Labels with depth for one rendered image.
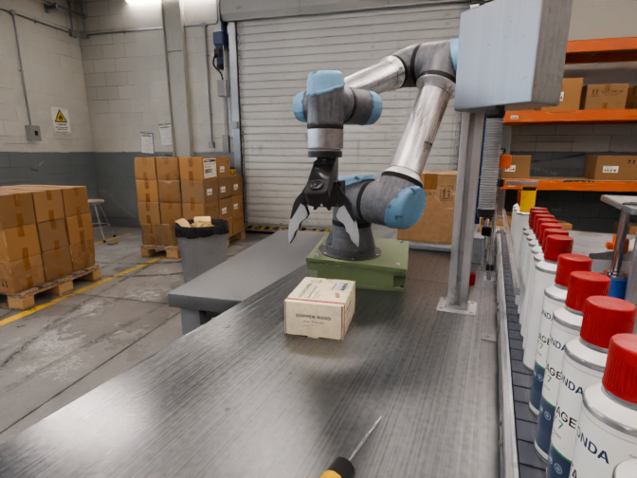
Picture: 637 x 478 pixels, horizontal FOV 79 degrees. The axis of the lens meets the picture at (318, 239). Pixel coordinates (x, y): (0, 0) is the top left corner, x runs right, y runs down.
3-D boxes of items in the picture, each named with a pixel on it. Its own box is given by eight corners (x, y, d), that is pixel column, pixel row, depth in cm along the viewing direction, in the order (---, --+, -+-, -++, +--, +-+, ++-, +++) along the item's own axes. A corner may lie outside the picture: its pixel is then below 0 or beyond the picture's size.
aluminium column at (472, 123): (465, 311, 92) (494, -1, 77) (446, 307, 94) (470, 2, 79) (466, 304, 96) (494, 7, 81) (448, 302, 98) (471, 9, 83)
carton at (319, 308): (342, 341, 77) (342, 306, 76) (284, 335, 80) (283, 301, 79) (354, 310, 92) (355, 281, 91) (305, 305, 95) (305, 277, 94)
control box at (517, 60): (531, 102, 67) (545, -20, 63) (452, 111, 81) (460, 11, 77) (562, 106, 72) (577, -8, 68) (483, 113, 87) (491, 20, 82)
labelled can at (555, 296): (580, 432, 45) (609, 265, 41) (530, 420, 47) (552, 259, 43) (572, 407, 50) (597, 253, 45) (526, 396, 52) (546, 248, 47)
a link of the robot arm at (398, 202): (373, 227, 112) (436, 60, 117) (417, 238, 102) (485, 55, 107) (350, 212, 104) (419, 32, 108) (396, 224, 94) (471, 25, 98)
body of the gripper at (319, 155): (346, 206, 87) (347, 151, 84) (338, 211, 79) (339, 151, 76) (313, 205, 89) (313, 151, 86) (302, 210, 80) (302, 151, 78)
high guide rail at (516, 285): (518, 295, 70) (519, 288, 69) (511, 294, 70) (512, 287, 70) (504, 211, 166) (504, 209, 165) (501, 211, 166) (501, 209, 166)
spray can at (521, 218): (531, 272, 105) (540, 197, 101) (509, 270, 107) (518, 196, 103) (529, 267, 110) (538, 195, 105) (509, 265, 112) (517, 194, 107)
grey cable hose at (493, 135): (495, 218, 75) (506, 104, 70) (475, 217, 76) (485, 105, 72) (495, 215, 78) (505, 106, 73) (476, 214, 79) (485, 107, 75)
